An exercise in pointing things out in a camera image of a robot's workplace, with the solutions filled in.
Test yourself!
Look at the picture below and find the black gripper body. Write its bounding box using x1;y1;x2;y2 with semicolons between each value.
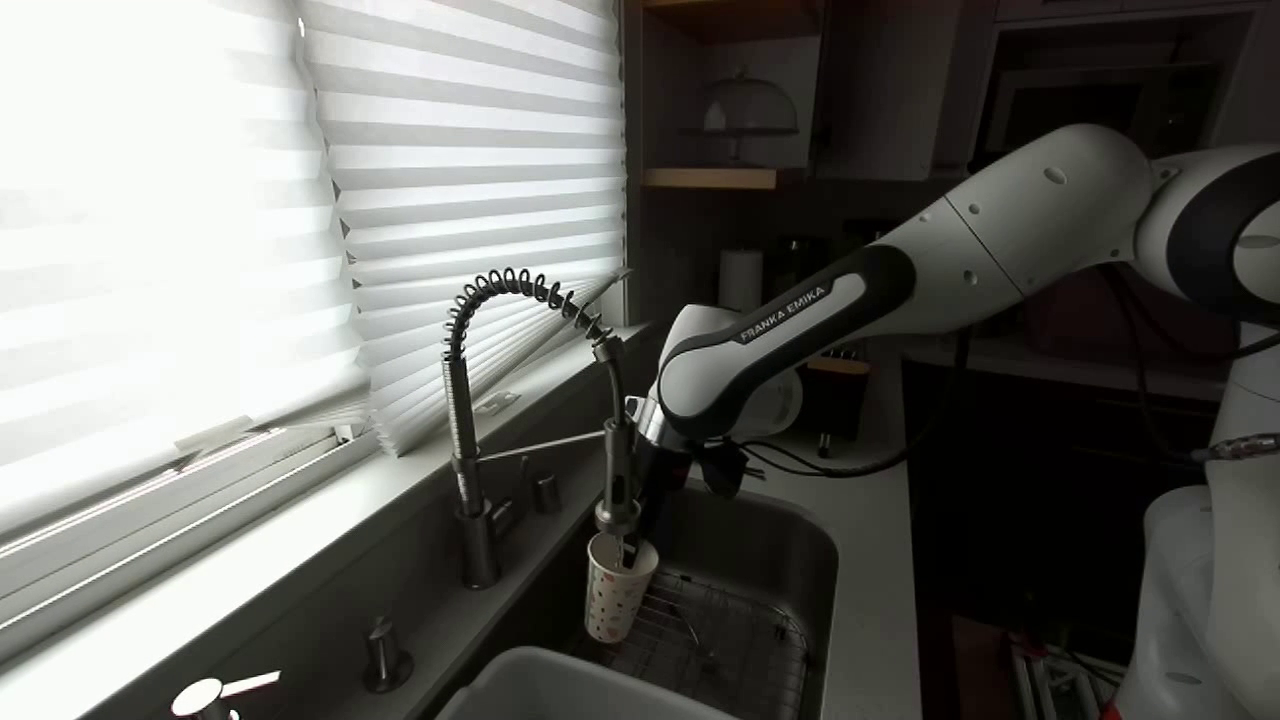
622;431;699;553

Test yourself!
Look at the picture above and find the white paper cup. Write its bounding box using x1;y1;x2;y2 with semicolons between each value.
580;526;664;649

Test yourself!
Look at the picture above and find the stainless steel sink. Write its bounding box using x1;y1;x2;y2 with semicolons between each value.
437;472;846;720

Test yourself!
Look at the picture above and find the chrome spring kitchen faucet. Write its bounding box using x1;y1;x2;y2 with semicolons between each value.
440;262;651;591

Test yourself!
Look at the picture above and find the white paper towel roll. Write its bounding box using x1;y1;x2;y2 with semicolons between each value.
715;249;770;317

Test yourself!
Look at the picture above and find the grey plastic tub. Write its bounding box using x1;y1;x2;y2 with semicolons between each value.
437;642;740;720

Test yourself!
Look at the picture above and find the small metal dispenser knob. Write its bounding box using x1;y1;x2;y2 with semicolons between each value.
359;613;415;696

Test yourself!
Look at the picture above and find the narrow white window blind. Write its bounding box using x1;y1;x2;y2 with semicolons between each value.
291;0;632;461

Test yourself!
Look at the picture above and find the glass cake dome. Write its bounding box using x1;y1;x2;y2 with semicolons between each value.
698;67;803;167

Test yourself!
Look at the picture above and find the wide white window blind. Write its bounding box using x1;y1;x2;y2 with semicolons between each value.
0;0;372;538

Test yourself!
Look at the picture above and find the dark built-in microwave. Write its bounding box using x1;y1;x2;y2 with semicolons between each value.
970;13;1259;170

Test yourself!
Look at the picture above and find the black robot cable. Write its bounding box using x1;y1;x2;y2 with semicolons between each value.
740;332;982;485

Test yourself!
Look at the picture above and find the metal wire sink grid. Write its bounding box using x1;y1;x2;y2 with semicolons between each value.
586;561;818;720

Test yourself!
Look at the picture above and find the wooden wall shelf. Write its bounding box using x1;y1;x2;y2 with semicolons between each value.
632;0;823;196

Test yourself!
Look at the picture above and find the orange and white frame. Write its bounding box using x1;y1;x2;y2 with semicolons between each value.
1005;633;1128;720

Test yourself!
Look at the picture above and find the white window frame rail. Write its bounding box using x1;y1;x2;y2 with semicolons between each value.
0;416;381;659

